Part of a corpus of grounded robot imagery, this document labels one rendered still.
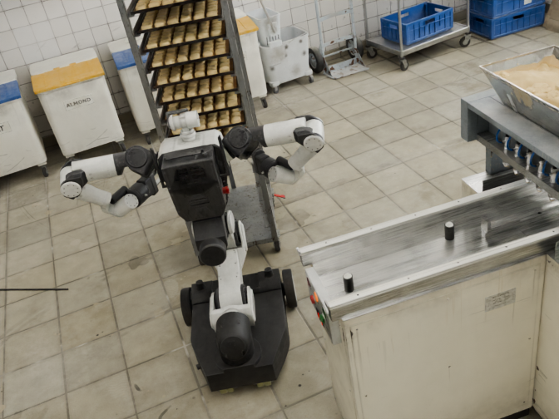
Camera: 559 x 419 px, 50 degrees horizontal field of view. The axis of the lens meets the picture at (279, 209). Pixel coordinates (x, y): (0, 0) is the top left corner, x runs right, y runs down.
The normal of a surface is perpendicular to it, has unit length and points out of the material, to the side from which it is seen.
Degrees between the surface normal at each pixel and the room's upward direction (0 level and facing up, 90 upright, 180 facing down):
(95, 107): 92
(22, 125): 92
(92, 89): 91
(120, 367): 0
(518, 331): 90
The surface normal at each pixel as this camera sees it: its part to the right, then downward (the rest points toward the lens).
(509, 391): 0.26, 0.49
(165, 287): -0.17, -0.82
